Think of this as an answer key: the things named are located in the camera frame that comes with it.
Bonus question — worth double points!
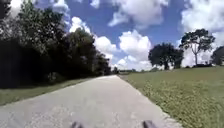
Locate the distant tree line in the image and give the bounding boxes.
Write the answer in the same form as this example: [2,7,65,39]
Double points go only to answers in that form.
[111,66,154,75]

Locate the grey asphalt path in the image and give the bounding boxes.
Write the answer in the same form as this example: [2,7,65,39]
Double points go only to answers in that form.
[0,74,183,128]

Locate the wide dense dark tree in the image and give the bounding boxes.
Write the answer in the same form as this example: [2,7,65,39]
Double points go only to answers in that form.
[147,42,185,71]

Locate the wood of dark trees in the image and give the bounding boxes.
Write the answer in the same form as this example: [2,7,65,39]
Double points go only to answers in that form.
[0,0,113,90]

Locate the robot's own part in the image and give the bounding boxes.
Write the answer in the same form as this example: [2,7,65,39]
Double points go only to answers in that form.
[142,120,158,128]
[70,121,84,128]

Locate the wide grass field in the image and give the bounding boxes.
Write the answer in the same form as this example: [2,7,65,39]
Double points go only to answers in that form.
[118,65,224,128]

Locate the narrow grass strip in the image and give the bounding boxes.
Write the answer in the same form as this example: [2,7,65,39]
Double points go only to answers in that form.
[0,77,95,107]

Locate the tall tree with thin trunk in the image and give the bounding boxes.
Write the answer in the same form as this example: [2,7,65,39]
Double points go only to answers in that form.
[178,28,217,68]

